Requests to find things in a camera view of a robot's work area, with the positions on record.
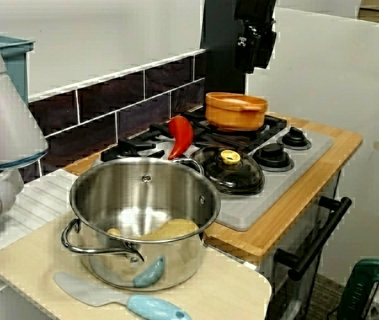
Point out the glass lid yellow knob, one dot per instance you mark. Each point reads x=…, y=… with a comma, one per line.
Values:
x=243, y=176

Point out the orange plastic pot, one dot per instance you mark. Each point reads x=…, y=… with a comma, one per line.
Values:
x=236, y=116

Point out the white ribbed sink drainboard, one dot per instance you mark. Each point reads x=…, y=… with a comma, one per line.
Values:
x=39, y=200

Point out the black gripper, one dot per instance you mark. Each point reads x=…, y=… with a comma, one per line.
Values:
x=254, y=11

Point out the black stove knob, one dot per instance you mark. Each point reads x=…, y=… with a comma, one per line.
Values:
x=294, y=136
x=273, y=156

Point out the red toy pepper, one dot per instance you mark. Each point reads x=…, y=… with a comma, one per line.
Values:
x=181, y=133

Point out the black burner grate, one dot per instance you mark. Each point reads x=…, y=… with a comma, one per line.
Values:
x=132, y=146
x=273, y=125

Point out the light wooden cutting board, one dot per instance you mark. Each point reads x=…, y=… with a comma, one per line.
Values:
x=226, y=290

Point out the dark tile backsplash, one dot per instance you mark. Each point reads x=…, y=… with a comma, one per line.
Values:
x=109, y=110

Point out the grey toy stove plate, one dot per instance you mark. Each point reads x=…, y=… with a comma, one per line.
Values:
x=276, y=196

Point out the green clamp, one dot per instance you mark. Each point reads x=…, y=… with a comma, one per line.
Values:
x=363, y=276

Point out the white toy kitchen cabinet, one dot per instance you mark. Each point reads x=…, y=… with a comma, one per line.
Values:
x=265, y=283

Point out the stainless steel pot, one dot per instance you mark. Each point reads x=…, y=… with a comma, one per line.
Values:
x=163, y=266

